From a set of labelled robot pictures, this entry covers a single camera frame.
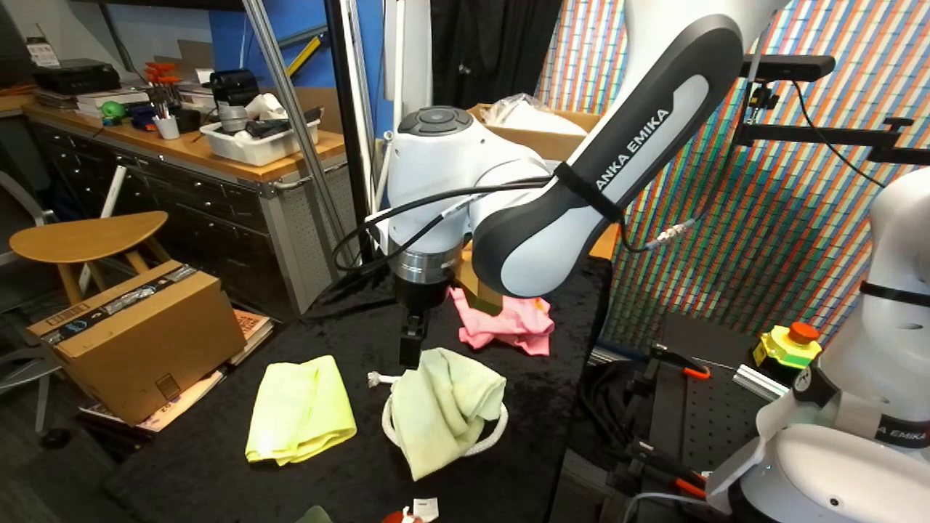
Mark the blue board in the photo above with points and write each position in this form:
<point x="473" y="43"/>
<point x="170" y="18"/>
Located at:
<point x="241" y="37"/>

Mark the small green item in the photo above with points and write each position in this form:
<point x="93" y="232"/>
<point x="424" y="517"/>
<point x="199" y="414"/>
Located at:
<point x="113" y="110"/>

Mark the black table cover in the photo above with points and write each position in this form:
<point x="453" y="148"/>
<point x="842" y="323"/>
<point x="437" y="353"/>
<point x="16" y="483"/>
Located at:
<point x="540" y="406"/>

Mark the wooden workbench with drawers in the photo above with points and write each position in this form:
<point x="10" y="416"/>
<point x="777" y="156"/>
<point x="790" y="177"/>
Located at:
<point x="191" y="191"/>

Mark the gray office chair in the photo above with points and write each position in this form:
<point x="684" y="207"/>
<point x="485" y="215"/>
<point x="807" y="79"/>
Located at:
<point x="17" y="292"/>

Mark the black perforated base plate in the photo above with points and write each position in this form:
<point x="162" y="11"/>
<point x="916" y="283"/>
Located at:
<point x="707" y="424"/>

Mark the cardboard box with white label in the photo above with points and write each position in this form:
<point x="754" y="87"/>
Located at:
<point x="556" y="143"/>

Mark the colourful patterned backdrop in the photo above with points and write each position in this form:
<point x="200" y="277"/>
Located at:
<point x="773" y="242"/>

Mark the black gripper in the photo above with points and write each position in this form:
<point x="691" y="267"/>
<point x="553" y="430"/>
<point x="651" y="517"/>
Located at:
<point x="412" y="306"/>

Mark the silver aluminium extrusion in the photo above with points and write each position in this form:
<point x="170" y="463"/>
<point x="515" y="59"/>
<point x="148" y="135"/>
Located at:
<point x="758" y="380"/>

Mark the black stereo camera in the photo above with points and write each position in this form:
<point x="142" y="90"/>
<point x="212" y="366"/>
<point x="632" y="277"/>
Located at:
<point x="789" y="68"/>

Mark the wooden board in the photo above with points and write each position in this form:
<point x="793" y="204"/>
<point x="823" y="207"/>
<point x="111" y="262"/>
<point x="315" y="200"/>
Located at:
<point x="605" y="242"/>

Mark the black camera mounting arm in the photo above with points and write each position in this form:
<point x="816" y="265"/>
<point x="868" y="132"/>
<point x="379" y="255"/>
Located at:
<point x="823" y="135"/>

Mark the white plastic bin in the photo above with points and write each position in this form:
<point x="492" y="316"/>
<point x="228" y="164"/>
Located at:
<point x="257" y="145"/>

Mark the yellow red emergency stop button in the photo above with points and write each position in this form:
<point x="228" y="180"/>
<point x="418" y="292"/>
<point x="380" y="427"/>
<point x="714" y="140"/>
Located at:
<point x="789" y="347"/>

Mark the black curtain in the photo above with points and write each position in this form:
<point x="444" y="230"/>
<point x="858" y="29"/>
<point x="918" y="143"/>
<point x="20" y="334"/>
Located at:
<point x="482" y="46"/>

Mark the black-capped white device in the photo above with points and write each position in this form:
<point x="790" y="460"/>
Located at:
<point x="232" y="90"/>

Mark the pink cloth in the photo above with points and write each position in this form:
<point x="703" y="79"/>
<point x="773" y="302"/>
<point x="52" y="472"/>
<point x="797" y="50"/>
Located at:
<point x="512" y="323"/>

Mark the white frame pole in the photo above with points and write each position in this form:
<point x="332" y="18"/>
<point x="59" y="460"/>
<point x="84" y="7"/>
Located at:
<point x="372" y="77"/>

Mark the white cup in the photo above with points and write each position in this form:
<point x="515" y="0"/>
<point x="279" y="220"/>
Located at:
<point x="165" y="127"/>

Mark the black vertical pole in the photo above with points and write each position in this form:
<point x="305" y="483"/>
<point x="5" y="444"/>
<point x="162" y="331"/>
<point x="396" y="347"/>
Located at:
<point x="348" y="97"/>

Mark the yellow cloth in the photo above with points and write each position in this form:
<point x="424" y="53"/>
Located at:
<point x="300" y="406"/>

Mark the black printer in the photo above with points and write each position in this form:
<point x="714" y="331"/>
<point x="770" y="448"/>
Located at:
<point x="75" y="77"/>

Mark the olive brown wrist camera box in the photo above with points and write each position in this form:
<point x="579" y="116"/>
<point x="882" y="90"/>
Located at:
<point x="478" y="278"/>

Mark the cardboard box with black tape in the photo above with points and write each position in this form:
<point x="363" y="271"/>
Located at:
<point x="146" y="350"/>

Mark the white cloth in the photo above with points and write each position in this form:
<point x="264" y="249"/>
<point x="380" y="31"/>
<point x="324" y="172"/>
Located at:
<point x="444" y="406"/>

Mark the wooden stool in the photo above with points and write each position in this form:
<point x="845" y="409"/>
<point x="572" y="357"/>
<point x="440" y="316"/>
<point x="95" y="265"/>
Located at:
<point x="88" y="235"/>

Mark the orange desk item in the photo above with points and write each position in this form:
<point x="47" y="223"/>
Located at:
<point x="162" y="74"/>

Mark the clear plastic bag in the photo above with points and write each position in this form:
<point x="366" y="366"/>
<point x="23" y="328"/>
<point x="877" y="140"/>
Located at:
<point x="524" y="110"/>

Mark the silver metal tripod pole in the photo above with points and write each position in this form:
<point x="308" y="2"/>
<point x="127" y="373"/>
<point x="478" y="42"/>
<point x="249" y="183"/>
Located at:
<point x="292" y="104"/>

